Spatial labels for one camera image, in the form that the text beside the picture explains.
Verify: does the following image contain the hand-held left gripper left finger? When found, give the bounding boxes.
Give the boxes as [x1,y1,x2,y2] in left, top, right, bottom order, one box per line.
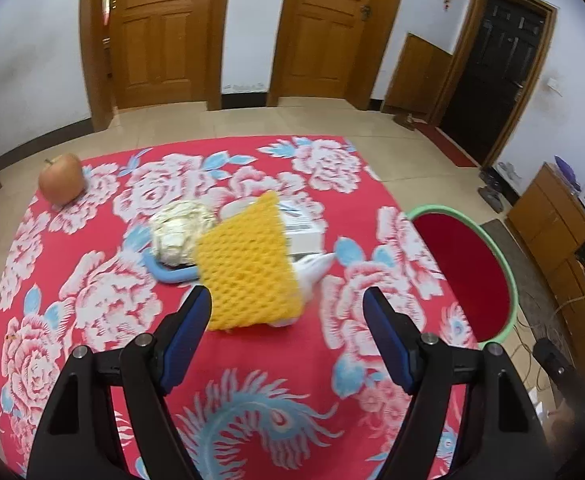
[26,285,213,480]

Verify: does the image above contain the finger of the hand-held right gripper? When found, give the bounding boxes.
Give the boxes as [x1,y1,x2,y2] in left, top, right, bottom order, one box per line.
[533,338,581,388]

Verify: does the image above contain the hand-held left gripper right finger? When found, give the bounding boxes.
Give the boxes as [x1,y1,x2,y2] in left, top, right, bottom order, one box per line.
[363,287,556,480]

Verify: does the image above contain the light blue dish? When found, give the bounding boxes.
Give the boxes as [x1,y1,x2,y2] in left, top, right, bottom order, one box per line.
[142,252,208,286]

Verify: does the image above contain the large yellow foam fruit net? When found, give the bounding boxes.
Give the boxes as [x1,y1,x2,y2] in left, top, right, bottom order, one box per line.
[195,190,301,332]

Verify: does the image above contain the white paper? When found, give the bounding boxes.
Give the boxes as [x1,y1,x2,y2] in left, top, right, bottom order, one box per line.
[292,252,336,328]

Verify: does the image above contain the foil ball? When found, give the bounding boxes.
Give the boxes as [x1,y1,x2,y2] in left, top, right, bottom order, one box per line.
[150,200,219,267]

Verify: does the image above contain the white box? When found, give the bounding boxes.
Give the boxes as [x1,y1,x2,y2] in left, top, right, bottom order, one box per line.
[222,199,326,256]

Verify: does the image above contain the grey floor mat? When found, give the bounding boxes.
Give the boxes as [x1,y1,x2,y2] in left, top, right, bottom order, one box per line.
[480,219,568,341]

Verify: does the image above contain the red basin green rim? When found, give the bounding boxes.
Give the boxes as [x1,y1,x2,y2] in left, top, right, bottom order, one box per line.
[407,204,518,351]

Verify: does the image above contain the red floral tablecloth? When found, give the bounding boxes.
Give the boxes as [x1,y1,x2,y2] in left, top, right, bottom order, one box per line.
[0,135,483,480]

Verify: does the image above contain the wooden cabinet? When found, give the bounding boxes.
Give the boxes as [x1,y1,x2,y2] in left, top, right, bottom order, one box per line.
[505,161,585,361]

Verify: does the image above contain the dark shoes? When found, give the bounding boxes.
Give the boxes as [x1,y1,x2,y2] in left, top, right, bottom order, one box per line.
[477,162,521,211]

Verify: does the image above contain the purple object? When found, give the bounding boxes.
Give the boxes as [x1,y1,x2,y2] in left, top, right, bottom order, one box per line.
[555,155,582,186]

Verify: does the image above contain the apple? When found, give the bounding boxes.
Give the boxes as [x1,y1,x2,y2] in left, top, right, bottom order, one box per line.
[38,154,85,206]

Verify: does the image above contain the red door mat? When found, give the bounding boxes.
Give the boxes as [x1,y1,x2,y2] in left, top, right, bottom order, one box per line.
[413,122,478,168]

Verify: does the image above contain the dark metal door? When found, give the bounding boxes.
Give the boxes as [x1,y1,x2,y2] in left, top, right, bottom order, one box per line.
[430,0,558,168]

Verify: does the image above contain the wooden panel door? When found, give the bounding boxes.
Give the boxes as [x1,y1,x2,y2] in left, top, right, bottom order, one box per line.
[267,0,411,111]
[80,0,233,133]

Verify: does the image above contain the wooden wall panel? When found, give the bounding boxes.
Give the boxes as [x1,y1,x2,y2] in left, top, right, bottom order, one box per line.
[383,32,456,116]

